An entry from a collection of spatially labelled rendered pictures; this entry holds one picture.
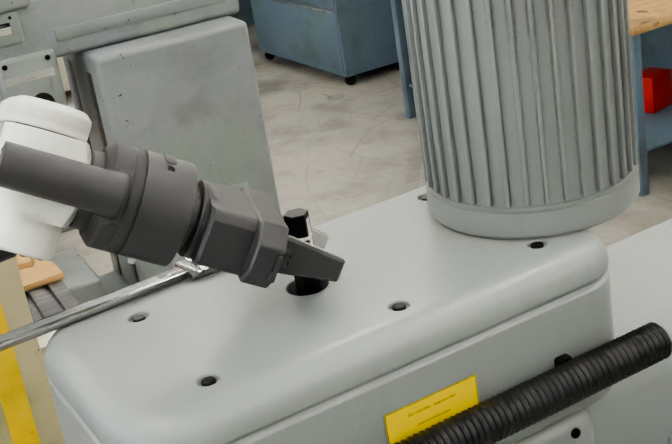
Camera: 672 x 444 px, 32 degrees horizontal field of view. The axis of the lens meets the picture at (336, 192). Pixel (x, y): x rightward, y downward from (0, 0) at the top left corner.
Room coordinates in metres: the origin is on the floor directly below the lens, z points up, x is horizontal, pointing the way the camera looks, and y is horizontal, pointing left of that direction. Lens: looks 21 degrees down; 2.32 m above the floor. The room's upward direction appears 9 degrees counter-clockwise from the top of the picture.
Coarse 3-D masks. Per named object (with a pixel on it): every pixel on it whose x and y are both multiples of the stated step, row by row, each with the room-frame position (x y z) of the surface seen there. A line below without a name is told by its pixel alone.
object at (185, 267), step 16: (176, 272) 0.98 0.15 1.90; (192, 272) 0.97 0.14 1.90; (208, 272) 0.98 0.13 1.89; (128, 288) 0.96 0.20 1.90; (144, 288) 0.96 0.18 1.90; (160, 288) 0.96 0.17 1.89; (80, 304) 0.94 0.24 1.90; (96, 304) 0.94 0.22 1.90; (112, 304) 0.94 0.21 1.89; (48, 320) 0.92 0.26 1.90; (64, 320) 0.92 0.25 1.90; (0, 336) 0.90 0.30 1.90; (16, 336) 0.90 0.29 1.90; (32, 336) 0.90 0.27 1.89
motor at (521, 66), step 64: (448, 0) 0.96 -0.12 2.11; (512, 0) 0.94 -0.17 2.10; (576, 0) 0.95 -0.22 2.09; (448, 64) 0.97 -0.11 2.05; (512, 64) 0.94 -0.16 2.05; (576, 64) 0.94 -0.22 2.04; (448, 128) 0.98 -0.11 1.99; (512, 128) 0.95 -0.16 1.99; (576, 128) 0.94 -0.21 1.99; (448, 192) 0.99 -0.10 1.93; (512, 192) 0.95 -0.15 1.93; (576, 192) 0.94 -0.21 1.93
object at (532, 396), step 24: (624, 336) 0.90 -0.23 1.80; (648, 336) 0.89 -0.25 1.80; (576, 360) 0.87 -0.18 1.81; (600, 360) 0.86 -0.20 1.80; (624, 360) 0.87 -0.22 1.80; (648, 360) 0.88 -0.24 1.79; (528, 384) 0.84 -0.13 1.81; (552, 384) 0.84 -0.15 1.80; (576, 384) 0.85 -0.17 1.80; (600, 384) 0.86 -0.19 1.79; (480, 408) 0.82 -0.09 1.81; (504, 408) 0.82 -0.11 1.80; (528, 408) 0.82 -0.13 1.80; (552, 408) 0.83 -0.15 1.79; (432, 432) 0.79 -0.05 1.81; (456, 432) 0.79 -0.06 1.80; (480, 432) 0.80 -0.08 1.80; (504, 432) 0.81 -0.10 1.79
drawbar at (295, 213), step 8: (288, 216) 0.92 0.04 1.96; (296, 216) 0.91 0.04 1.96; (304, 216) 0.91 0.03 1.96; (288, 224) 0.92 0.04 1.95; (296, 224) 0.91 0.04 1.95; (304, 224) 0.91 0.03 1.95; (288, 232) 0.92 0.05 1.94; (296, 232) 0.91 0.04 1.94; (304, 232) 0.91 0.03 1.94; (296, 280) 0.92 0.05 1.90; (304, 280) 0.91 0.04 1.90; (312, 280) 0.91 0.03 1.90; (296, 288) 0.92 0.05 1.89; (304, 288) 0.91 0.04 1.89; (312, 288) 0.91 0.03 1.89; (320, 288) 0.92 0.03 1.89
